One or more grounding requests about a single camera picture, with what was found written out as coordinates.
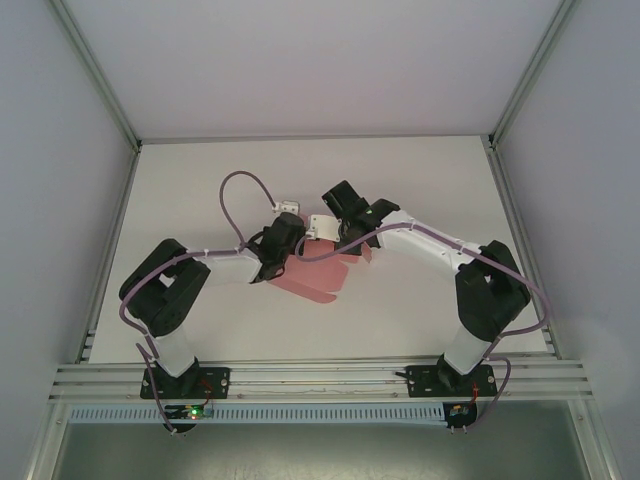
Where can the pink paper box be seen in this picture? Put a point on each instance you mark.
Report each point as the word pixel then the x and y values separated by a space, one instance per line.
pixel 320 277

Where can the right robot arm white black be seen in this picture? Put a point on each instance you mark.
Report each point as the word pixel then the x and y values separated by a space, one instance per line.
pixel 430 245

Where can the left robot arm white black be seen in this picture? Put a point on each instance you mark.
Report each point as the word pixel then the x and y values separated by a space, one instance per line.
pixel 230 267

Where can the small circuit board green light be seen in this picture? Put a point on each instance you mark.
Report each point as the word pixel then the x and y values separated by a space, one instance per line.
pixel 192 412

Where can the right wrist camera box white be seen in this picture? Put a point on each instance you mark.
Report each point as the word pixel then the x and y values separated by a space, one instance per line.
pixel 325 226

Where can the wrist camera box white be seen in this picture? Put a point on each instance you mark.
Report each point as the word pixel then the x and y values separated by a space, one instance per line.
pixel 325 226
pixel 287 205

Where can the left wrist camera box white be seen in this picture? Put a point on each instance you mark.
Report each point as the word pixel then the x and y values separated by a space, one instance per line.
pixel 287 205

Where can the aluminium mounting rail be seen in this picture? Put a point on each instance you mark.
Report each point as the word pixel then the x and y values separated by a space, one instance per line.
pixel 320 380

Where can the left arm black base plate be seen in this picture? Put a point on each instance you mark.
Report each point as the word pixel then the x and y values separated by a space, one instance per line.
pixel 215 382

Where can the aluminium table side rail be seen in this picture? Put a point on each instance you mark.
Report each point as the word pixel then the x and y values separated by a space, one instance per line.
pixel 117 235
pixel 515 225

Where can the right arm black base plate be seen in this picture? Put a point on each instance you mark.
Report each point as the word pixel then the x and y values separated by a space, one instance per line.
pixel 420 382

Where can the aluminium frame post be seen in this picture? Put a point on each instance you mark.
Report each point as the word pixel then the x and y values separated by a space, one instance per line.
pixel 532 70
pixel 95 70

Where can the aluminium frame leg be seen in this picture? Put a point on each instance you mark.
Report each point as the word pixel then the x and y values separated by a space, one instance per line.
pixel 605 445
pixel 45 445

